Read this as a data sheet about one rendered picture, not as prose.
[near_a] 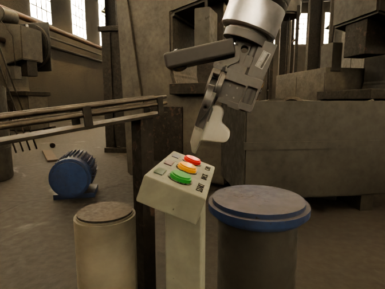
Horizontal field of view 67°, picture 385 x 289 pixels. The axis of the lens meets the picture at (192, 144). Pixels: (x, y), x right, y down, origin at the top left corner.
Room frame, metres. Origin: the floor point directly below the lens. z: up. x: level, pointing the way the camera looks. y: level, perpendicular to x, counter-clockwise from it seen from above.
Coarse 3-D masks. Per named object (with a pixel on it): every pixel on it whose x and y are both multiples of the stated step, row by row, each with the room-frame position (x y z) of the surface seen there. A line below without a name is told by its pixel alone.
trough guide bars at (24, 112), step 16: (144, 96) 0.96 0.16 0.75; (160, 96) 0.93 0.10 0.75; (16, 112) 0.69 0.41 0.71; (32, 112) 0.66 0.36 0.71; (48, 112) 0.68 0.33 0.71; (80, 112) 0.80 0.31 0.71; (96, 112) 0.77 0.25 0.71; (112, 112) 0.81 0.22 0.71; (144, 112) 0.97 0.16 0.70; (160, 112) 0.93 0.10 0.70; (0, 128) 0.61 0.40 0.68
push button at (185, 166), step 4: (180, 164) 0.57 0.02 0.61; (184, 164) 0.57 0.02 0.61; (188, 164) 0.58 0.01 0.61; (180, 168) 0.56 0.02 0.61; (184, 168) 0.56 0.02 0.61; (188, 168) 0.56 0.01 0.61; (192, 168) 0.57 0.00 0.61; (196, 168) 0.59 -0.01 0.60; (188, 172) 0.56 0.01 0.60; (192, 172) 0.56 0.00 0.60
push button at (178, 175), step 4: (172, 172) 0.50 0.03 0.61; (176, 172) 0.50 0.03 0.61; (180, 172) 0.51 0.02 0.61; (184, 172) 0.52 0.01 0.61; (172, 176) 0.49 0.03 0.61; (176, 176) 0.49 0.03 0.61; (180, 176) 0.49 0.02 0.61; (184, 176) 0.50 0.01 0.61; (188, 176) 0.50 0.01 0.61; (176, 180) 0.49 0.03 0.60; (180, 180) 0.49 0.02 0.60; (184, 180) 0.49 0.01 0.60; (188, 180) 0.49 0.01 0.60
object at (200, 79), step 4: (220, 60) 7.46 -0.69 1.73; (204, 64) 6.53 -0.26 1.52; (208, 64) 6.51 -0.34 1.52; (212, 64) 6.49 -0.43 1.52; (200, 68) 6.55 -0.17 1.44; (204, 68) 6.53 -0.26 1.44; (208, 68) 6.51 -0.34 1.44; (212, 68) 6.49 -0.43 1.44; (200, 72) 6.55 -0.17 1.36; (204, 72) 6.53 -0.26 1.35; (208, 72) 6.51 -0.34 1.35; (200, 76) 6.55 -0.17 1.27; (204, 76) 6.53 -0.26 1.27; (208, 76) 6.51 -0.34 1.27; (200, 80) 6.55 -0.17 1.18; (204, 80) 6.53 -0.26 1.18
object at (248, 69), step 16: (224, 32) 0.49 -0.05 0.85; (240, 32) 0.46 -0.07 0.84; (240, 48) 0.48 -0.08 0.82; (256, 48) 0.47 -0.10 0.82; (272, 48) 0.47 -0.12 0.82; (224, 64) 0.48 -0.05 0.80; (240, 64) 0.48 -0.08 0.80; (256, 64) 0.47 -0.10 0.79; (208, 80) 0.46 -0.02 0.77; (224, 80) 0.47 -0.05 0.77; (240, 80) 0.46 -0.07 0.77; (256, 80) 0.45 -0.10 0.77; (224, 96) 0.47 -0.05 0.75; (240, 96) 0.47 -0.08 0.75; (256, 96) 0.45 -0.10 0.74
